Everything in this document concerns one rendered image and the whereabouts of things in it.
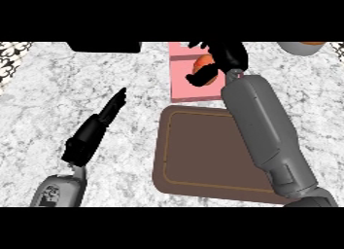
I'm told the grey round pot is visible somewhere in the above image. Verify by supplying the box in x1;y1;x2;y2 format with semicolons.
275;42;328;57

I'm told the orange squash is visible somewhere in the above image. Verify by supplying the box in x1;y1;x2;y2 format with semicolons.
192;53;220;87

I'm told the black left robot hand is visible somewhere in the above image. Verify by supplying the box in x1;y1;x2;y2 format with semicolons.
60;87;127;167

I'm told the brown tray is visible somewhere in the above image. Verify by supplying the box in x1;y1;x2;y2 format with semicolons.
152;104;301;205

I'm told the pink cardboard box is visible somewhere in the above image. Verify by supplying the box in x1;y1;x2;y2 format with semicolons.
168;42;227;103

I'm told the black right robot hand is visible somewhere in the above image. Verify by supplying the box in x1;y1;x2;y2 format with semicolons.
183;42;250;88

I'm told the black appliance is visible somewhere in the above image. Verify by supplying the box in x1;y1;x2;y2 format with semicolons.
66;42;143;53

